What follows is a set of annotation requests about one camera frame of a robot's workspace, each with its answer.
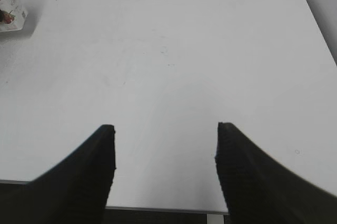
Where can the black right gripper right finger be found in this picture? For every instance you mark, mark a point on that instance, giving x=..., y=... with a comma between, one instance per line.
x=258, y=189

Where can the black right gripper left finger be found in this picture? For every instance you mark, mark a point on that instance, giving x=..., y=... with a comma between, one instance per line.
x=74, y=191

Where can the white yili yogurt bottle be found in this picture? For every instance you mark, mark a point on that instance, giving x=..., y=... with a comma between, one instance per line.
x=13, y=15

